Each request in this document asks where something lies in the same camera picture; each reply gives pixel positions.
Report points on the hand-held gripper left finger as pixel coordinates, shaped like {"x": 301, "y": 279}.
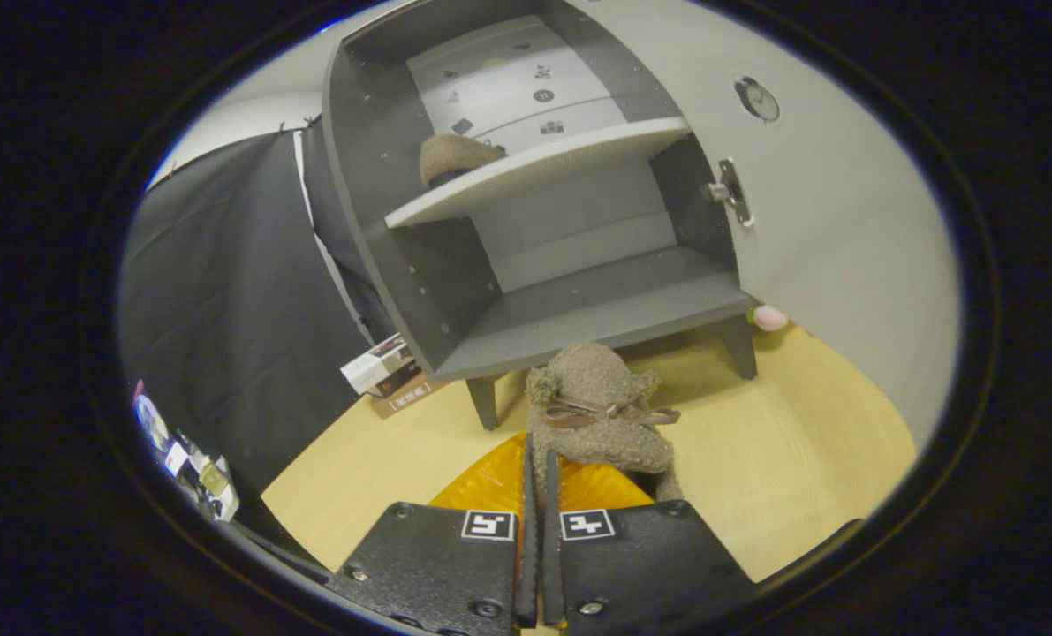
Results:
{"x": 527, "y": 565}

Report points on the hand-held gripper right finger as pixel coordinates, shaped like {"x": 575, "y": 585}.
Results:
{"x": 552, "y": 565}

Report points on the brown fuzzy shoe with bow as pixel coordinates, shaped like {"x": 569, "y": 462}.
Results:
{"x": 596, "y": 380}

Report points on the grey shoe cabinet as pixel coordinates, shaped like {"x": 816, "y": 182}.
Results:
{"x": 578, "y": 300}

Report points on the metal cabinet hinge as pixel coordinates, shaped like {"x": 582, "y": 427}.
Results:
{"x": 730, "y": 190}

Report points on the brown cardboard box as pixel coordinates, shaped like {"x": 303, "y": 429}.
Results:
{"x": 406, "y": 402}

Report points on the white cardboard box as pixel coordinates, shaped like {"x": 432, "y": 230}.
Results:
{"x": 371, "y": 371}

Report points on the white side table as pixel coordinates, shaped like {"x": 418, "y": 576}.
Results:
{"x": 212, "y": 486}

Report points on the pink and green plush toy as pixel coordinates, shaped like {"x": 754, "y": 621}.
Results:
{"x": 769, "y": 318}

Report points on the black backdrop cloth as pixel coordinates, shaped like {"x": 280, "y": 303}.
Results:
{"x": 225, "y": 309}

